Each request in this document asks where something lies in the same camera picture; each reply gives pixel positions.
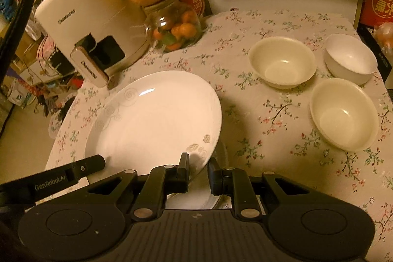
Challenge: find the plastic bag of kumquats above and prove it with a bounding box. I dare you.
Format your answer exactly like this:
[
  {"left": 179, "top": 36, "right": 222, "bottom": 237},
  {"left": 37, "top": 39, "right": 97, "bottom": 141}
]
[{"left": 373, "top": 22, "right": 393, "bottom": 54}]

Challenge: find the white air fryer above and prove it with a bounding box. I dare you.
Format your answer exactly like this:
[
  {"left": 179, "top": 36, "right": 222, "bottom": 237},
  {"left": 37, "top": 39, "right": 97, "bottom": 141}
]
[{"left": 35, "top": 0, "right": 151, "bottom": 89}]

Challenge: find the cream bowl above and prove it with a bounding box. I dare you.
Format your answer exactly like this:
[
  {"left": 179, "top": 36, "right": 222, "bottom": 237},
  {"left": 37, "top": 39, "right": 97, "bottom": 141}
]
[
  {"left": 249, "top": 36, "right": 317, "bottom": 89},
  {"left": 309, "top": 78, "right": 379, "bottom": 152}
]

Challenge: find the white plate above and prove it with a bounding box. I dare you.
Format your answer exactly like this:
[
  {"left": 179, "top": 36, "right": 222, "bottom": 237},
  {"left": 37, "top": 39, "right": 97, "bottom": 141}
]
[{"left": 84, "top": 70, "right": 222, "bottom": 195}]

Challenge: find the blue patterned plate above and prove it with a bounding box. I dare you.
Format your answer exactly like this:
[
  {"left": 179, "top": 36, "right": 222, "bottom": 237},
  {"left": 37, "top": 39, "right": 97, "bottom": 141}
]
[{"left": 166, "top": 139, "right": 231, "bottom": 210}]

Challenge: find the glass jar of kumquats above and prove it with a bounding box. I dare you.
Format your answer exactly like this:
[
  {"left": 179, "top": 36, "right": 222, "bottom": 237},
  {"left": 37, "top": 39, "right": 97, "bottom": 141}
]
[{"left": 142, "top": 0, "right": 203, "bottom": 53}]

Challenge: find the white bowl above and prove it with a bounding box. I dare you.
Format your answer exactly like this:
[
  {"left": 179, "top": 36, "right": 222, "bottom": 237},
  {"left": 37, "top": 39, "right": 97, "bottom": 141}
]
[{"left": 325, "top": 34, "right": 378, "bottom": 86}]

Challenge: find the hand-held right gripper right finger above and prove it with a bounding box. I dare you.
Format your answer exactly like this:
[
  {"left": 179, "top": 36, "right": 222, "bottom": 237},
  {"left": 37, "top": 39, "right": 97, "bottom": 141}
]
[{"left": 207, "top": 157, "right": 310, "bottom": 220}]

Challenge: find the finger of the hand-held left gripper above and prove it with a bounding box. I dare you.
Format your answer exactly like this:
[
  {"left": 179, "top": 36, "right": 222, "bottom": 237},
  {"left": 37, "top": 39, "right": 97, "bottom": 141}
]
[{"left": 71, "top": 154, "right": 106, "bottom": 183}]

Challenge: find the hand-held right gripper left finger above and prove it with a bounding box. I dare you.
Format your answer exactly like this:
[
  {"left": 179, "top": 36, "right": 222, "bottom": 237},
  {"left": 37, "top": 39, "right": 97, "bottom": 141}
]
[{"left": 87, "top": 152, "right": 190, "bottom": 221}]

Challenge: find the dark cardboard box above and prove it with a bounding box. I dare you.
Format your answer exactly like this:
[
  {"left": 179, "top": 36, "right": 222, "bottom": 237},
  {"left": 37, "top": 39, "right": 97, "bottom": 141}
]
[{"left": 356, "top": 23, "right": 393, "bottom": 78}]

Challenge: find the floral tablecloth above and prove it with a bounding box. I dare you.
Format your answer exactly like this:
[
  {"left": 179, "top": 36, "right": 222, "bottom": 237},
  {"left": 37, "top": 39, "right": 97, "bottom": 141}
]
[{"left": 44, "top": 12, "right": 393, "bottom": 250}]

